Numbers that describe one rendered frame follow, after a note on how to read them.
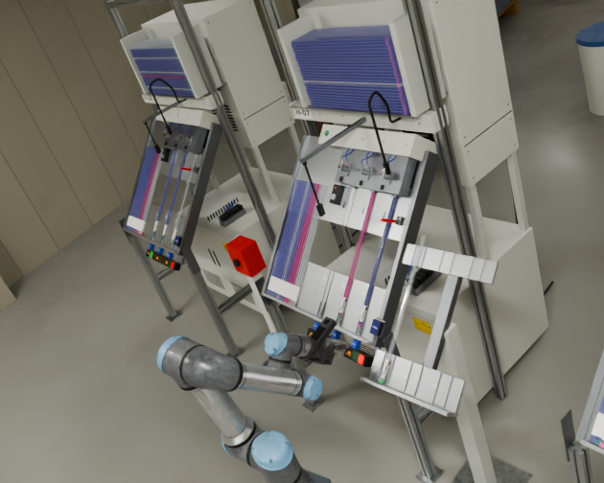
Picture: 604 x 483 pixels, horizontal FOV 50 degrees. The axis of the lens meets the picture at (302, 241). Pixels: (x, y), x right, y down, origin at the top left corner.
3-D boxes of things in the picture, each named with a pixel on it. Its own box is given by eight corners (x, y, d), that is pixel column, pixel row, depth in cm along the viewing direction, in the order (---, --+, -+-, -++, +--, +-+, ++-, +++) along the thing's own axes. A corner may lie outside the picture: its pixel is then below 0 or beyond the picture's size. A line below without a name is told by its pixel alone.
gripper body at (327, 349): (319, 357, 233) (293, 356, 225) (325, 334, 233) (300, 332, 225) (333, 365, 227) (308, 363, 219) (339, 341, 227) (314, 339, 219)
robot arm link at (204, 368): (213, 353, 171) (329, 373, 206) (189, 342, 179) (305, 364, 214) (200, 396, 170) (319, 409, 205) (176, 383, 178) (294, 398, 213)
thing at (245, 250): (288, 382, 339) (234, 262, 301) (262, 366, 357) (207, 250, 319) (320, 355, 349) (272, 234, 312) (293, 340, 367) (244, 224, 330)
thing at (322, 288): (378, 342, 234) (372, 342, 231) (270, 293, 283) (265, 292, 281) (392, 291, 233) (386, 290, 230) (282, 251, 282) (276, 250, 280)
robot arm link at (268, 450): (283, 494, 197) (268, 465, 191) (254, 476, 207) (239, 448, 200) (308, 465, 204) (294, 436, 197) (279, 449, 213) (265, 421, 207)
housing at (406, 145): (433, 166, 232) (408, 156, 223) (342, 151, 269) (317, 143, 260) (440, 144, 232) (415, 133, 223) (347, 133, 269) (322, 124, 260)
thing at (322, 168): (410, 243, 233) (401, 241, 230) (296, 212, 283) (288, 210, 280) (434, 154, 231) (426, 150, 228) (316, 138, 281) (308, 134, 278)
